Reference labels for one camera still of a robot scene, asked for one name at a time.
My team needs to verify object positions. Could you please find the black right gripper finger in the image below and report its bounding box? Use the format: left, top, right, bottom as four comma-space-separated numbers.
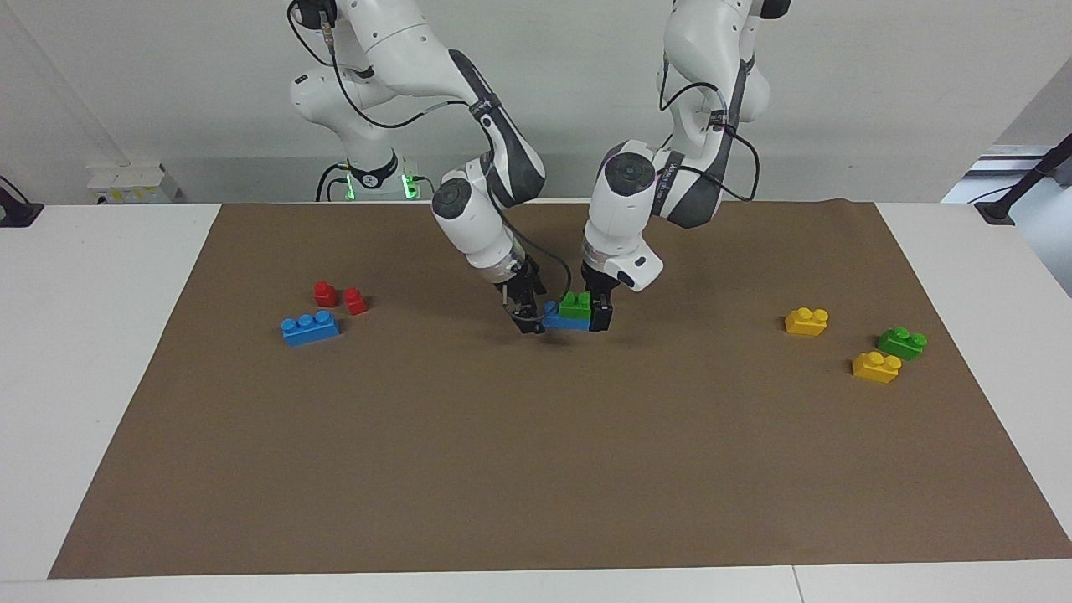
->
506, 294, 548, 337

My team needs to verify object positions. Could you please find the blue three-stud block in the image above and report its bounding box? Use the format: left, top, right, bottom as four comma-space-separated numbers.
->
542, 301, 592, 332
280, 309, 343, 348

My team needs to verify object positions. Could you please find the yellow two-stud block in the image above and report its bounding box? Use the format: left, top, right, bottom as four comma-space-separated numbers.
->
851, 350, 904, 385
784, 307, 831, 338

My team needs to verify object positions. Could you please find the brown paper table mat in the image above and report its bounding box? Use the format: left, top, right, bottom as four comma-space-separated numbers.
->
48, 199, 1072, 580

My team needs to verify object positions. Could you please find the white power strip box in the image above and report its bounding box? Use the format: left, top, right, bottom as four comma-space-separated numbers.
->
85, 162, 182, 205

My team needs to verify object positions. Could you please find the black table clamp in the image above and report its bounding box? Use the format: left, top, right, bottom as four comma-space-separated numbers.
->
0, 175, 45, 229

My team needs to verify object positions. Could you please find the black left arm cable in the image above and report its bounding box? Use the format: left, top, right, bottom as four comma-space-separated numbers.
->
657, 49, 762, 204

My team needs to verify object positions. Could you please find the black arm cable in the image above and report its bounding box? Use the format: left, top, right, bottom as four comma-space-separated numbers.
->
657, 49, 762, 204
287, 0, 575, 319

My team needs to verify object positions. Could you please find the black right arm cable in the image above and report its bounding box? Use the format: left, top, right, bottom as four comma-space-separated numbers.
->
287, 0, 575, 319

